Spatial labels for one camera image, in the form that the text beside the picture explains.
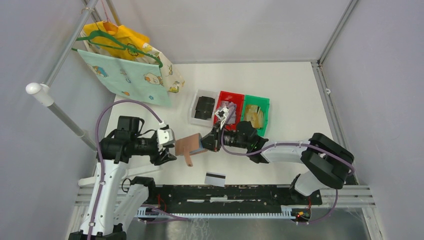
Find cream patterned cloth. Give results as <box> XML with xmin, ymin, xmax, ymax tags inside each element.
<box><xmin>142</xmin><ymin>43</ymin><xmax>185</xmax><ymax>94</ymax></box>

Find green clothes hanger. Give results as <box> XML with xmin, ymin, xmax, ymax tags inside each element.
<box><xmin>75</xmin><ymin>30</ymin><xmax>164</xmax><ymax>68</ymax></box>

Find white plastic bin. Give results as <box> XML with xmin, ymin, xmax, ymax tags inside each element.
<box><xmin>188</xmin><ymin>89</ymin><xmax>219</xmax><ymax>127</ymax></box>

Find yellow cards in green bin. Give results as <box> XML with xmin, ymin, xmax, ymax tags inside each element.
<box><xmin>243</xmin><ymin>104</ymin><xmax>264</xmax><ymax>129</ymax></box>

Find tan leather card holder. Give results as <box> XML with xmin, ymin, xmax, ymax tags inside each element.
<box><xmin>175</xmin><ymin>133</ymin><xmax>207</xmax><ymax>167</ymax></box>

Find light green patterned cloth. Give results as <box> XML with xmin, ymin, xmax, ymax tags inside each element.
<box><xmin>77</xmin><ymin>49</ymin><xmax>172</xmax><ymax>107</ymax></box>

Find white cable duct strip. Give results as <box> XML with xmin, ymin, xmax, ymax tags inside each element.
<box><xmin>135</xmin><ymin>207</ymin><xmax>296</xmax><ymax>220</ymax></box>

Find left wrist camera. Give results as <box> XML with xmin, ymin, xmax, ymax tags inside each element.
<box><xmin>156</xmin><ymin>122</ymin><xmax>176</xmax><ymax>147</ymax></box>

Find metal clothes rack pole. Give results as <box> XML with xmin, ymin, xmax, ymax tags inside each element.
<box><xmin>25</xmin><ymin>0</ymin><xmax>115</xmax><ymax>154</ymax></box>

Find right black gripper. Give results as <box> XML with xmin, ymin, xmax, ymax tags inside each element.
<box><xmin>195</xmin><ymin>122</ymin><xmax>249</xmax><ymax>153</ymax></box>

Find yellow garment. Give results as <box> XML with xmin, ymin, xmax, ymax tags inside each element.
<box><xmin>80</xmin><ymin>21</ymin><xmax>158</xmax><ymax>62</ymax></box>

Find red plastic bin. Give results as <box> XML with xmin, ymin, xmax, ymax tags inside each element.
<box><xmin>213</xmin><ymin>91</ymin><xmax>245</xmax><ymax>130</ymax></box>

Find silver magnetic stripe card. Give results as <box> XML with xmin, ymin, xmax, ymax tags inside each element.
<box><xmin>204</xmin><ymin>171</ymin><xmax>226</xmax><ymax>187</ymax></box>

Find pink clothes hanger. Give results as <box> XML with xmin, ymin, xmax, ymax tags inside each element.
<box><xmin>100</xmin><ymin>0</ymin><xmax>116</xmax><ymax>26</ymax></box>

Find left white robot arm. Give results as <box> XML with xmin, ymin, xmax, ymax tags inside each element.
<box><xmin>68</xmin><ymin>116</ymin><xmax>176</xmax><ymax>240</ymax></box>

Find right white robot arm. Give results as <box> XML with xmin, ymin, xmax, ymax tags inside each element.
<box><xmin>200</xmin><ymin>121</ymin><xmax>355</xmax><ymax>204</ymax></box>

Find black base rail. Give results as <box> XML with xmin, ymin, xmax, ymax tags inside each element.
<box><xmin>145</xmin><ymin>184</ymin><xmax>323</xmax><ymax>214</ymax></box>

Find green plastic bin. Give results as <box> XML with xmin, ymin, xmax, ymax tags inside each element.
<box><xmin>240</xmin><ymin>95</ymin><xmax>270</xmax><ymax>137</ymax></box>

